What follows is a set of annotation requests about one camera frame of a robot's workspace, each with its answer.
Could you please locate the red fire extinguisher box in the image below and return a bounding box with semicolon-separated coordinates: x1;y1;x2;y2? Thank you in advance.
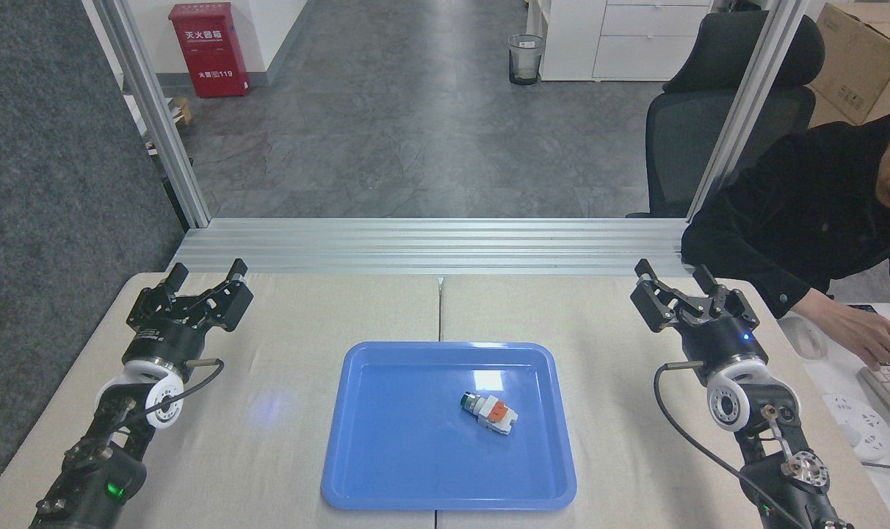
168;2;251;99

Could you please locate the person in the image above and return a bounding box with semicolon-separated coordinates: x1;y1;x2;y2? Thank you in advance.
681;107;890;328

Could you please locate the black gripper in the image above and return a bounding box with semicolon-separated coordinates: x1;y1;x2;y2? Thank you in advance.
629;258;770;384
124;258;256;369

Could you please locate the white power strip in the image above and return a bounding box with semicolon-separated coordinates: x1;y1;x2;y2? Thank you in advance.
822;393;890;463

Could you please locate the person's hand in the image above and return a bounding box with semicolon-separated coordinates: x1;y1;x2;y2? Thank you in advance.
829;306;890;372

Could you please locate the blue plastic tray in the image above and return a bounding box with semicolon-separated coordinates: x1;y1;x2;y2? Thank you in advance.
321;341;578;512

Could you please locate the aluminium frame rail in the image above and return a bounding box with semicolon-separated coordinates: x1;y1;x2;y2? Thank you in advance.
167;217;700;278

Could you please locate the mesh waste bin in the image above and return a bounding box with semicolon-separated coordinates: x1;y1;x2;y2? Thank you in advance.
507;34;546;87

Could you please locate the black office chair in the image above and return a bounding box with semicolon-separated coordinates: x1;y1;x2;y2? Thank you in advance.
626;10;827;219

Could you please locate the white orange switch part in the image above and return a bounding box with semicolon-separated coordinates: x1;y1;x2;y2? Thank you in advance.
459;391;520;437

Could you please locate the aluminium frame post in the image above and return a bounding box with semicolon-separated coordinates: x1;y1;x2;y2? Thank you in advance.
686;0;813;220
93;0;212;229

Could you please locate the white drawer cabinet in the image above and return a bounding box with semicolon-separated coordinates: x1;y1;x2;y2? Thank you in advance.
526;0;714;82

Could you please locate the large cardboard box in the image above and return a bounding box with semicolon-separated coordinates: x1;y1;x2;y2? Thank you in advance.
808;2;890;128

